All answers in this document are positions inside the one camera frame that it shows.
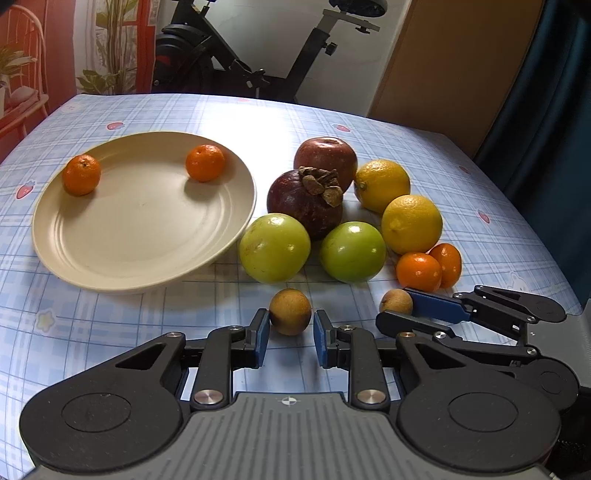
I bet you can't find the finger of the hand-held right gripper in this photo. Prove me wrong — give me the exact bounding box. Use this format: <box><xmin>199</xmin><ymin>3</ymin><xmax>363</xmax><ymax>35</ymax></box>
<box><xmin>376</xmin><ymin>310</ymin><xmax>541</xmax><ymax>370</ymax></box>
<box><xmin>404</xmin><ymin>285</ymin><xmax>532</xmax><ymax>344</ymax></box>

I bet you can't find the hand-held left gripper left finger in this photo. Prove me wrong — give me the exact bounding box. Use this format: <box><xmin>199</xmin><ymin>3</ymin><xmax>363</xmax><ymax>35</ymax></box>
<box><xmin>115</xmin><ymin>308</ymin><xmax>271</xmax><ymax>412</ymax></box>

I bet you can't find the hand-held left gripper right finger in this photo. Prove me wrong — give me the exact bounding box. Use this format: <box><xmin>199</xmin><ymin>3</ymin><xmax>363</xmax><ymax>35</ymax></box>
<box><xmin>313</xmin><ymin>309</ymin><xmax>462</xmax><ymax>412</ymax></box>

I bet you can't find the brown longan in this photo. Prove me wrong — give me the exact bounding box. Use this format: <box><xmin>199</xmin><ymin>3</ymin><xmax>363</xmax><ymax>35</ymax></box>
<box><xmin>379</xmin><ymin>289</ymin><xmax>414</xmax><ymax>315</ymax></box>
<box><xmin>269</xmin><ymin>288</ymin><xmax>312</xmax><ymax>336</ymax></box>

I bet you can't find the yellow lemon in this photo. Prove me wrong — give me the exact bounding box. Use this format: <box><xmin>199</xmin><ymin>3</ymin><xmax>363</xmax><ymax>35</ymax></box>
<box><xmin>381</xmin><ymin>195</ymin><xmax>443</xmax><ymax>256</ymax></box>
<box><xmin>354</xmin><ymin>160</ymin><xmax>411</xmax><ymax>214</ymax></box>

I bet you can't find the green apple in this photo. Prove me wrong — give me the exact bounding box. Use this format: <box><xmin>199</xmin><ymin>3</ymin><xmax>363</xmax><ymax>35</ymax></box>
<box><xmin>239</xmin><ymin>213</ymin><xmax>311</xmax><ymax>284</ymax></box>
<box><xmin>320</xmin><ymin>222</ymin><xmax>387</xmax><ymax>283</ymax></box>

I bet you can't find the beige round plate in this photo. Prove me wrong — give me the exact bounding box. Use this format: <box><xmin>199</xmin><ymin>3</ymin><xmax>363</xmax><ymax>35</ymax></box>
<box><xmin>31</xmin><ymin>131</ymin><xmax>257</xmax><ymax>295</ymax></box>

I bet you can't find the small orange mandarin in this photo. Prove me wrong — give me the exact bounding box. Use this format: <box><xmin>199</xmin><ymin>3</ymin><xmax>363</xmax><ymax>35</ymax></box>
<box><xmin>62</xmin><ymin>154</ymin><xmax>102</xmax><ymax>197</ymax></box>
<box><xmin>185</xmin><ymin>144</ymin><xmax>226</xmax><ymax>183</ymax></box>
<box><xmin>428</xmin><ymin>243</ymin><xmax>462</xmax><ymax>289</ymax></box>
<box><xmin>396</xmin><ymin>252</ymin><xmax>443</xmax><ymax>293</ymax></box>

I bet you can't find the dark purple mangosteen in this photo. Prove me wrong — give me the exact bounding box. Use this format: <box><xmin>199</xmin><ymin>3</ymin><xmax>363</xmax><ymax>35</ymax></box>
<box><xmin>267</xmin><ymin>167</ymin><xmax>345</xmax><ymax>241</ymax></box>

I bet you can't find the red apple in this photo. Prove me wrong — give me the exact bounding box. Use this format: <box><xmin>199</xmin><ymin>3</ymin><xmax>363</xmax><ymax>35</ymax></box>
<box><xmin>294</xmin><ymin>137</ymin><xmax>358</xmax><ymax>186</ymax></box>

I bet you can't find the dark blue curtain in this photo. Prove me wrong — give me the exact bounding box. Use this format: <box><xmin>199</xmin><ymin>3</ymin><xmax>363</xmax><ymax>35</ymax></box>
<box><xmin>475</xmin><ymin>0</ymin><xmax>591</xmax><ymax>317</ymax></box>

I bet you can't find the wooden door panel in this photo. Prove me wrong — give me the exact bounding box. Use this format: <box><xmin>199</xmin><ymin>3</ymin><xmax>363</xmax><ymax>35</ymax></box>
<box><xmin>367</xmin><ymin>0</ymin><xmax>546</xmax><ymax>160</ymax></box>

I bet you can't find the black exercise bike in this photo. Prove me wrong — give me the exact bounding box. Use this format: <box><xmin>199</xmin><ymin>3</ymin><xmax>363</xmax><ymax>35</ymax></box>
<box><xmin>152</xmin><ymin>0</ymin><xmax>389</xmax><ymax>104</ymax></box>

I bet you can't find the red printed wall poster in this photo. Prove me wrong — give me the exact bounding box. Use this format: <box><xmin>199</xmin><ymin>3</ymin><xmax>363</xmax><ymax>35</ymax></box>
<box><xmin>0</xmin><ymin>0</ymin><xmax>155</xmax><ymax>162</ymax></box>

